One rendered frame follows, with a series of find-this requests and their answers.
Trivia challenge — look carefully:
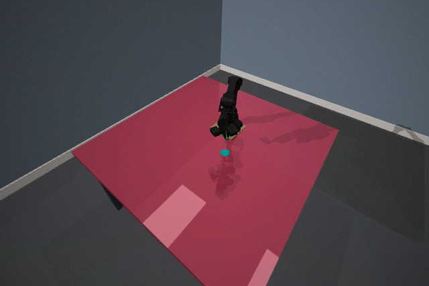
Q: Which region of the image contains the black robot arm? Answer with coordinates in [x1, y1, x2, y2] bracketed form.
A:
[217, 76, 243, 137]

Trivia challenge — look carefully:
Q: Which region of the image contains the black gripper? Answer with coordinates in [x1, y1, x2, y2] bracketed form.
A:
[210, 118, 243, 139]

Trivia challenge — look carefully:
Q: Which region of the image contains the cyan circle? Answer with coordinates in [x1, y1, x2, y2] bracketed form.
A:
[221, 149, 230, 156]

